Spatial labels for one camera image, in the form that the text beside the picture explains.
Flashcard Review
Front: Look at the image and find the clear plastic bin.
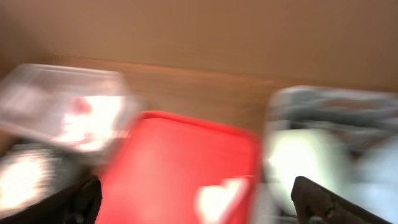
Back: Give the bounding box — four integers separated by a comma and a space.
1, 64, 144, 154

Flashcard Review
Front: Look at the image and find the red ketchup packet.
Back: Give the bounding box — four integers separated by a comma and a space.
70, 98, 93, 115

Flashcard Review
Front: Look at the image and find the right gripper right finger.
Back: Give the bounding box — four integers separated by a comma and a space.
290, 176, 389, 224

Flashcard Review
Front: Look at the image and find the green bowl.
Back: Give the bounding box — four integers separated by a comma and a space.
263, 129, 351, 215

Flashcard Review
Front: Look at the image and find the cream plastic spoon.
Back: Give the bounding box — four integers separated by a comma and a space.
195, 185, 228, 224

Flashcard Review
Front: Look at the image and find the red serving tray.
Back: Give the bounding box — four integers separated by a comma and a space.
96, 111, 260, 224

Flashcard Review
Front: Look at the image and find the light blue plate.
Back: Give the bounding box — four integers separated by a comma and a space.
352, 141, 397, 223

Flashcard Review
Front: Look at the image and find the black plastic tray bin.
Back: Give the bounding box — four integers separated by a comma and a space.
1, 139, 91, 219

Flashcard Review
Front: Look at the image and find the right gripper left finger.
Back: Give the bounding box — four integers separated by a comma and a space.
1, 175, 102, 224

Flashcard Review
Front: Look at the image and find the grey dishwasher rack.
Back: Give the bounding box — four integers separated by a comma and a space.
255, 86, 397, 223

